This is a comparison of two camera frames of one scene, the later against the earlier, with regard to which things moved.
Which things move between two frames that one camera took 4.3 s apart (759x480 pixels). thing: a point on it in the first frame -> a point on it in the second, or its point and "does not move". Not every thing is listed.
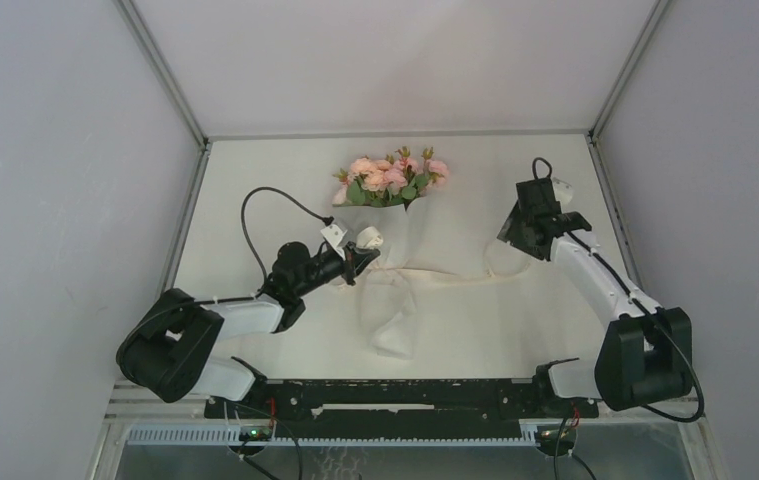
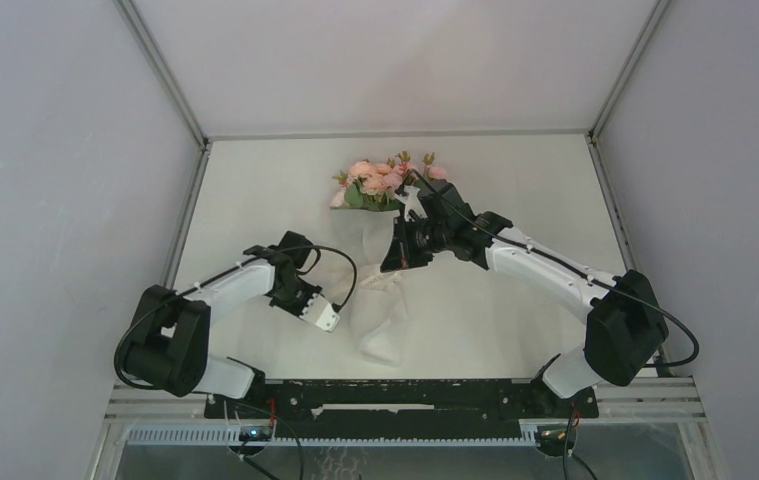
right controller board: x=548 y=436 does not move
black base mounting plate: x=397 y=407 does not move
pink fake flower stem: x=436 y=172 does not move
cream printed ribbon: x=371 y=236 -> x=382 y=281
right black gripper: x=509 y=232 -> x=402 y=253
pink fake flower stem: x=368 y=182 does not move
